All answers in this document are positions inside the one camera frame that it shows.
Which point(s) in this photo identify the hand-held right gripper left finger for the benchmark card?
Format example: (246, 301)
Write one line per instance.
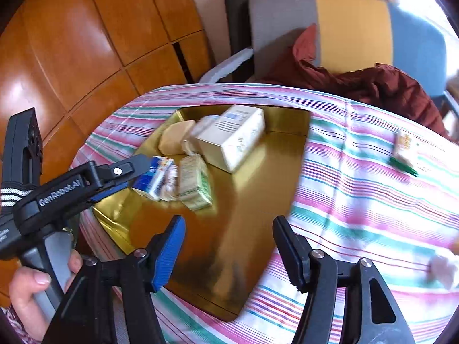
(168, 254)

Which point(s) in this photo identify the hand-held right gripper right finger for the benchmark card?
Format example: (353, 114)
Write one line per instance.
(290, 254)

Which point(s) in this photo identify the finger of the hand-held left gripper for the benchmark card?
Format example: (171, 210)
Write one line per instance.
(118, 170)
(107, 192)

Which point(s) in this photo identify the blue white snack packet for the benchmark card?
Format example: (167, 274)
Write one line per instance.
(152, 179)

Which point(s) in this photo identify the white snack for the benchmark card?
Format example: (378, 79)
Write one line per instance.
(170, 188)

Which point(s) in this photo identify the gold rectangular tin box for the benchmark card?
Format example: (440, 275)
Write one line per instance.
(229, 222)

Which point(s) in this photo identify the green white snack packet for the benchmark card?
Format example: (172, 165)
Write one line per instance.
(193, 182)

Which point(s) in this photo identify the clear plastic snack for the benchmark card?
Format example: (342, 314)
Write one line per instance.
(202, 125)

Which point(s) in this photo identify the white carton box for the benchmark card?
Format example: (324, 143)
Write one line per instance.
(229, 139)

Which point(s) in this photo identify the rice cracker packet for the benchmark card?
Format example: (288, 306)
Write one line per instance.
(405, 148)

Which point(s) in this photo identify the person's left forearm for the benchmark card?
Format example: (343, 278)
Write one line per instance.
(12, 328)

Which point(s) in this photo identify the person's left hand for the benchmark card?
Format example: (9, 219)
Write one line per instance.
(27, 294)

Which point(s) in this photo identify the striped tablecloth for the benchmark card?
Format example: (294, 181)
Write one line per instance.
(358, 204)

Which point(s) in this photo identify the wooden wardrobe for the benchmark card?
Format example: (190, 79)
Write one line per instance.
(71, 43)

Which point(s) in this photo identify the black rolled mat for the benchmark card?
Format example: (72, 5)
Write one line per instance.
(236, 25)

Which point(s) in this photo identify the dark red jacket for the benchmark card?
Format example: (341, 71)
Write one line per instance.
(387, 89)

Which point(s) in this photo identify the grey yellow blue chair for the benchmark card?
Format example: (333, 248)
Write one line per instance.
(351, 28)

